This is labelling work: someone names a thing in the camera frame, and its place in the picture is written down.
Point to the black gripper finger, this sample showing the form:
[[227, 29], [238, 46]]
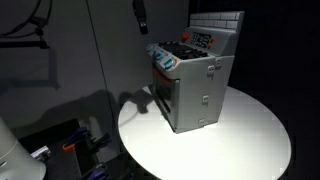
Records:
[[139, 16], [144, 16]]

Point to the orange stove button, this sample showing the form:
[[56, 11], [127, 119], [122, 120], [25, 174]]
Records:
[[212, 40], [209, 46]]

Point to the gray toy stove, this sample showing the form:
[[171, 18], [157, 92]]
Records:
[[196, 93]]

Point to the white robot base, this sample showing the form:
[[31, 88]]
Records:
[[16, 156]]

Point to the red stove knob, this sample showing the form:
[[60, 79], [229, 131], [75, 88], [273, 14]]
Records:
[[185, 36]]

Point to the purple clamp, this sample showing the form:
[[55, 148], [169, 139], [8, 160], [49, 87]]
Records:
[[78, 134], [97, 173]]

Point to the orange clamp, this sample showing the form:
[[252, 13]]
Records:
[[68, 146]]

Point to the black storage box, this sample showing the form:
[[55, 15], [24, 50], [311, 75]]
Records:
[[63, 163]]

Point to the silver purple tool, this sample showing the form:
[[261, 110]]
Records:
[[40, 153]]

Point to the black camera on stand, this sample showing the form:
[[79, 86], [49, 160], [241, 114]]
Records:
[[37, 21]]

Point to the black camera stand bar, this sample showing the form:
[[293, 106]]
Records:
[[20, 44]]

